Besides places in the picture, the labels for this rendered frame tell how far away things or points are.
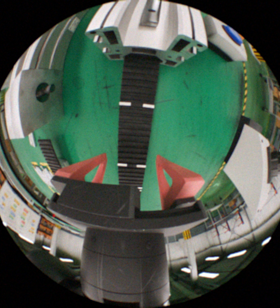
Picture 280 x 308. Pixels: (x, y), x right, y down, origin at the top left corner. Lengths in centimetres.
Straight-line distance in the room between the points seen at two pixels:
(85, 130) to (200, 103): 22
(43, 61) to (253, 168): 47
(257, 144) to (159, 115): 27
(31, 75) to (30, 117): 6
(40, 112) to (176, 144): 24
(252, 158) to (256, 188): 8
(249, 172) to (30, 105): 45
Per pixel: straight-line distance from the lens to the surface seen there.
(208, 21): 24
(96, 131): 17
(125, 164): 16
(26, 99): 16
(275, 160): 40
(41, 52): 20
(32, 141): 34
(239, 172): 34
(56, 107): 19
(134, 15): 17
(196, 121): 19
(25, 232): 344
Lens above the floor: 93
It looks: 56 degrees down
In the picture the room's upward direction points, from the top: 176 degrees clockwise
